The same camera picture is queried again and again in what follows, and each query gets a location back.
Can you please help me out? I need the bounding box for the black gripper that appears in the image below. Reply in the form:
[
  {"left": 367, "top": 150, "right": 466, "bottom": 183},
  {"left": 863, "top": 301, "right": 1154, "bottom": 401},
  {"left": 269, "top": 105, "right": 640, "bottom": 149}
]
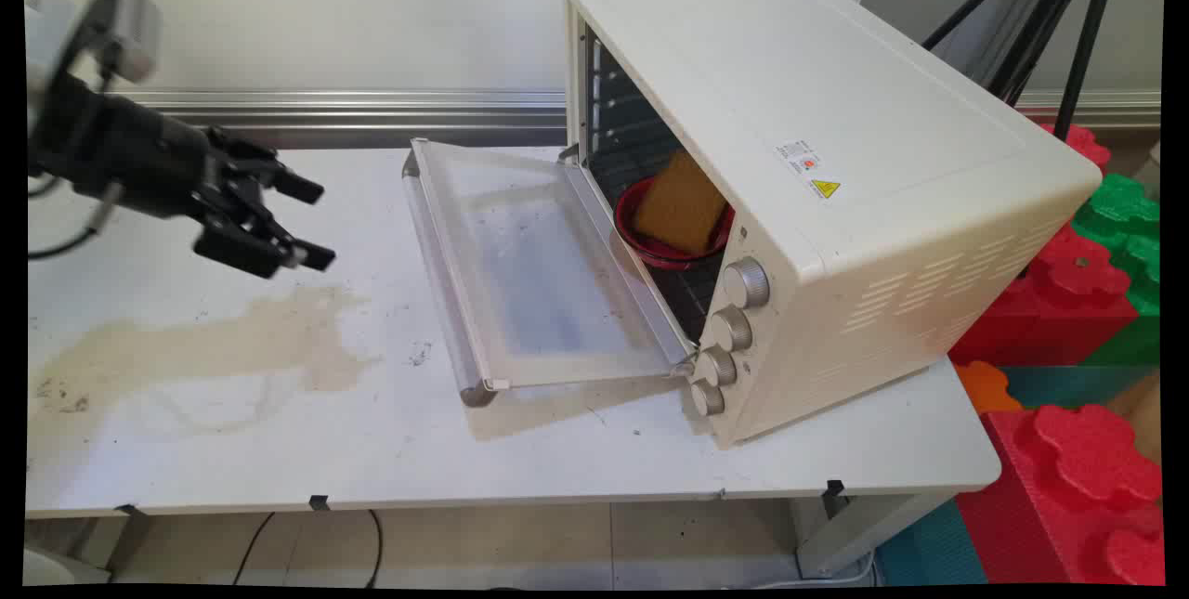
[{"left": 28, "top": 74, "right": 337, "bottom": 280}]

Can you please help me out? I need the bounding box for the glass oven door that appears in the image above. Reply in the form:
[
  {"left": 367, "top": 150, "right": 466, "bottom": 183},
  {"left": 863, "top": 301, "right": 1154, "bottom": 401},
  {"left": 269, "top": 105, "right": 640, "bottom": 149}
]
[{"left": 401, "top": 137, "right": 698, "bottom": 409}]

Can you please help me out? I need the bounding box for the red bowl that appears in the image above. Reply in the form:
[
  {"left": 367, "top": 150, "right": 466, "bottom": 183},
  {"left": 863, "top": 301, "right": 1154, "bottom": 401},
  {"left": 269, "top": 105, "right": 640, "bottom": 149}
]
[{"left": 613, "top": 176, "right": 736, "bottom": 270}]

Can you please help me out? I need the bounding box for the orange sponge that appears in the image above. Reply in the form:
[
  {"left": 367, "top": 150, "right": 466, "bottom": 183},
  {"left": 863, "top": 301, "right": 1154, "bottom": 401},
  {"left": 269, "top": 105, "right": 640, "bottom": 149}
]
[{"left": 633, "top": 150, "right": 728, "bottom": 256}]

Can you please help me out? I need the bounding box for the cream toaster oven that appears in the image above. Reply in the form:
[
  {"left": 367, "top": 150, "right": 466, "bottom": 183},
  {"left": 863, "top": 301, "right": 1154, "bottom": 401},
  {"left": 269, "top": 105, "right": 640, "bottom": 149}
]
[{"left": 563, "top": 0, "right": 1104, "bottom": 449}]

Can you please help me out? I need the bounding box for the white table leg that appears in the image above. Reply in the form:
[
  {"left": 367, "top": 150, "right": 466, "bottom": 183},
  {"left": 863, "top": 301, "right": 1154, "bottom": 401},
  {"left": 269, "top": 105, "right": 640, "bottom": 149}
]
[{"left": 791, "top": 486, "right": 958, "bottom": 579}]

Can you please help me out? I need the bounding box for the orange foam block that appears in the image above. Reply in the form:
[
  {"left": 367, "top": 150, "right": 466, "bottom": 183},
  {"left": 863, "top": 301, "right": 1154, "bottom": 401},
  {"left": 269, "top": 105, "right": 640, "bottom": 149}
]
[{"left": 955, "top": 359, "right": 1025, "bottom": 416}]

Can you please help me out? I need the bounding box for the large red foam block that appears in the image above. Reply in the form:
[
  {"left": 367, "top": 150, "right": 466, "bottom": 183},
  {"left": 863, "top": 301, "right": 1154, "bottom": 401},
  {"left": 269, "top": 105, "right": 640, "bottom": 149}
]
[{"left": 955, "top": 402, "right": 1166, "bottom": 587}]

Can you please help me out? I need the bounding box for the green foam block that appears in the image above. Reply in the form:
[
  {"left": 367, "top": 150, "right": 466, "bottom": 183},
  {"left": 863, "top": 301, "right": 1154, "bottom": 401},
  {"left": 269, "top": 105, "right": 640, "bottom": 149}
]
[{"left": 1070, "top": 172, "right": 1162, "bottom": 368}]

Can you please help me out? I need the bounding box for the aluminium wall rail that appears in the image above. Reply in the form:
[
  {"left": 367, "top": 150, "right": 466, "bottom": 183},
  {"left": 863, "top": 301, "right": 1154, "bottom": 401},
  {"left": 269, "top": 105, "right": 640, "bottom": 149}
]
[{"left": 111, "top": 88, "right": 1162, "bottom": 150}]

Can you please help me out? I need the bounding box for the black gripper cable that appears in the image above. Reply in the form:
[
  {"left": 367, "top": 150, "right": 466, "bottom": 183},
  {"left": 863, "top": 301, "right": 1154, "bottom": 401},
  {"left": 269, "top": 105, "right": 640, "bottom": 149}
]
[{"left": 26, "top": 174, "right": 126, "bottom": 262}]

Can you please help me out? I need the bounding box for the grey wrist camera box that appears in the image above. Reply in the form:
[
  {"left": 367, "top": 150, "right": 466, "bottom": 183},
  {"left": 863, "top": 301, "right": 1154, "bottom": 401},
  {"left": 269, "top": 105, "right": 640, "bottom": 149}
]
[{"left": 65, "top": 0, "right": 163, "bottom": 85}]

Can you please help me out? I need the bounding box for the black floor cable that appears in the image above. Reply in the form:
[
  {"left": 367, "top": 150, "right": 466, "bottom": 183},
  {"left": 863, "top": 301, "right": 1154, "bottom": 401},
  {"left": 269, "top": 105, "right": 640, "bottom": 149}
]
[{"left": 232, "top": 508, "right": 385, "bottom": 589}]

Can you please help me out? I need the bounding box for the black camera tripod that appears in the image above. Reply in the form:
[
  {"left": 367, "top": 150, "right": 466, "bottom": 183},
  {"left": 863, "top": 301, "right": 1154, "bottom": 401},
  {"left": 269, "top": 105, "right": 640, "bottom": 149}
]
[{"left": 921, "top": 0, "right": 1125, "bottom": 143}]

